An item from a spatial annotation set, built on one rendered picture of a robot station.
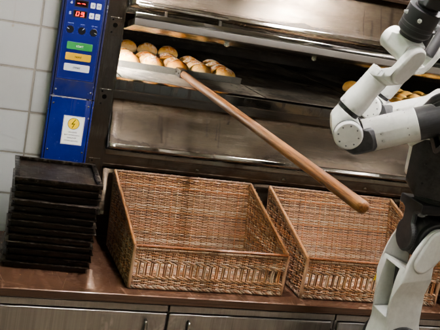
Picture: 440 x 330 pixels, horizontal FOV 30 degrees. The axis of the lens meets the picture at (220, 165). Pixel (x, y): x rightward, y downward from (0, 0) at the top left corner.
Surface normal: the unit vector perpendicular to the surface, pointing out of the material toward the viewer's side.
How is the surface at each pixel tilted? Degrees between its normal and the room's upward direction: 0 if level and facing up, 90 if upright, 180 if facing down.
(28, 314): 91
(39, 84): 90
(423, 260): 90
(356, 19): 70
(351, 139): 98
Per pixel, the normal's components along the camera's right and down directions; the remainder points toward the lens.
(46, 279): 0.18, -0.96
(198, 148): 0.32, -0.08
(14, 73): 0.28, 0.26
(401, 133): -0.04, 0.34
